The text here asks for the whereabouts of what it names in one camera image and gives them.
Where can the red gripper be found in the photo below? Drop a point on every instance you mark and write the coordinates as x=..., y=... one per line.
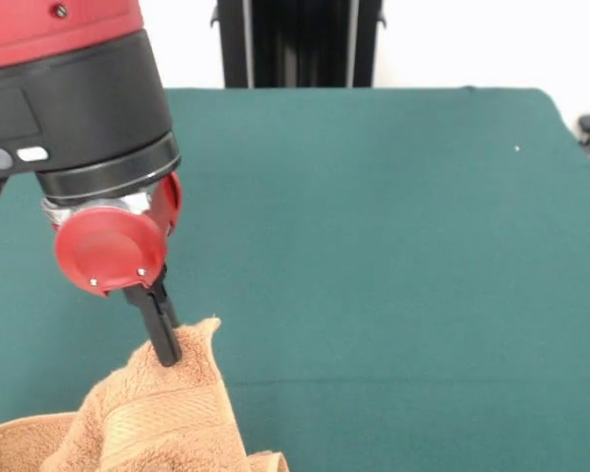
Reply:
x=108, y=251

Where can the black metal stand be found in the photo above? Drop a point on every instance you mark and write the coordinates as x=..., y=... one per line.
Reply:
x=300, y=44

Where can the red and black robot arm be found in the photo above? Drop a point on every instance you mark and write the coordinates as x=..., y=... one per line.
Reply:
x=69, y=98

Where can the dark green table cloth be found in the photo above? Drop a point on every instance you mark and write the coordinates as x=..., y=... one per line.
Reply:
x=398, y=246

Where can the tan terry towel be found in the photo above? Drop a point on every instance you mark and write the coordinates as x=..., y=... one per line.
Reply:
x=167, y=418

